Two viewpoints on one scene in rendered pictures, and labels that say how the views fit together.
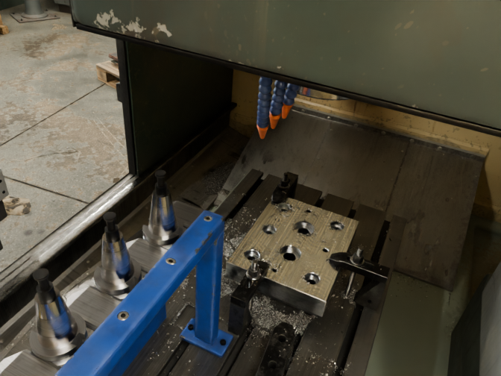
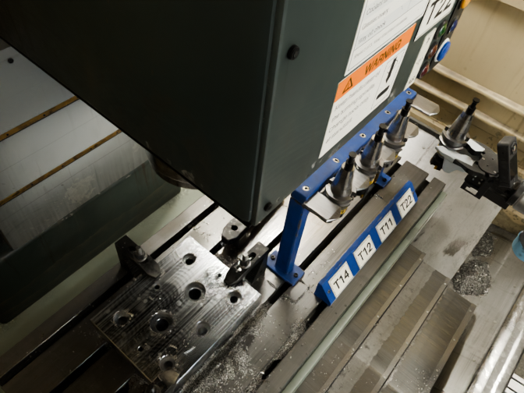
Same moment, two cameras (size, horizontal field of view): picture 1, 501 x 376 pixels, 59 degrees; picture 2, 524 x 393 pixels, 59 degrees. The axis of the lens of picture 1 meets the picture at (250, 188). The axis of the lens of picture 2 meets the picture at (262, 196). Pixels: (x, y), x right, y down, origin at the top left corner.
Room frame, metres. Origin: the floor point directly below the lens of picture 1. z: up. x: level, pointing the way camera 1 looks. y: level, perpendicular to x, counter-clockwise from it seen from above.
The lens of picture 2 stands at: (1.15, 0.11, 1.95)
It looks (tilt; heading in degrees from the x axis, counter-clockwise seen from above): 52 degrees down; 193
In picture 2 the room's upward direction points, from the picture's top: 8 degrees clockwise
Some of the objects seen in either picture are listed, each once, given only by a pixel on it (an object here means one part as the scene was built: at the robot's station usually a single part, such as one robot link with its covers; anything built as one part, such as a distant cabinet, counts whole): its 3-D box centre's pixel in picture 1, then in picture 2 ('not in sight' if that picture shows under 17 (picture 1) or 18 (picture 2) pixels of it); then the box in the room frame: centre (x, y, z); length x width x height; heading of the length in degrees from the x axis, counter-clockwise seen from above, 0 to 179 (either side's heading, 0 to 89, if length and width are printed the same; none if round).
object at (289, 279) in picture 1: (296, 247); (178, 311); (0.77, -0.12, 0.96); 0.29 x 0.23 x 0.05; 159
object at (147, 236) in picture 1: (163, 232); (339, 192); (0.51, 0.13, 1.21); 0.06 x 0.06 x 0.03
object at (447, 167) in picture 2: not in sight; (450, 162); (0.28, 0.36, 1.17); 0.09 x 0.03 x 0.06; 82
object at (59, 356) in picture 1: (60, 339); (392, 139); (0.31, 0.21, 1.21); 0.06 x 0.06 x 0.03
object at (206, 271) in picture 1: (208, 290); (291, 236); (0.54, 0.06, 1.05); 0.10 x 0.05 x 0.30; 69
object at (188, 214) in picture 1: (182, 213); (323, 207); (0.56, 0.11, 1.21); 0.07 x 0.05 x 0.01; 69
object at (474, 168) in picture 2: not in sight; (472, 166); (0.30, 0.40, 1.19); 0.09 x 0.05 x 0.02; 82
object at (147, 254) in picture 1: (142, 254); (353, 178); (0.46, 0.15, 1.21); 0.07 x 0.05 x 0.01; 69
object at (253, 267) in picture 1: (250, 288); (245, 268); (0.62, -0.02, 0.97); 0.13 x 0.03 x 0.15; 159
